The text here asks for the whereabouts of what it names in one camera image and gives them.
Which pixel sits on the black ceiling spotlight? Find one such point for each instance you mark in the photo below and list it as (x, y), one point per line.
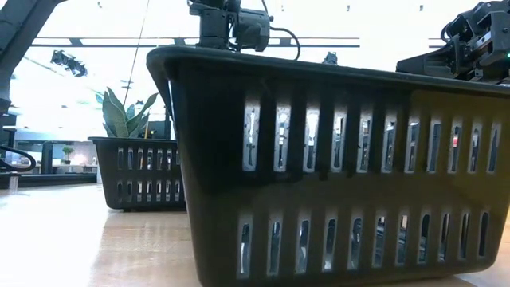
(69, 64)
(330, 58)

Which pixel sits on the green potted plant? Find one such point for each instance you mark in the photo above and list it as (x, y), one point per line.
(115, 115)

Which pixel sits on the black aluminium frame rail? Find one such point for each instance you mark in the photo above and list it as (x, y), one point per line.
(48, 180)

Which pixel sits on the black slotted plastic basket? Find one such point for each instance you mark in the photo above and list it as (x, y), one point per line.
(318, 191)
(111, 191)

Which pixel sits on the small background potted plant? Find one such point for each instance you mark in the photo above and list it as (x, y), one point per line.
(67, 151)

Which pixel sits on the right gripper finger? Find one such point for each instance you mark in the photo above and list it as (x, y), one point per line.
(430, 65)

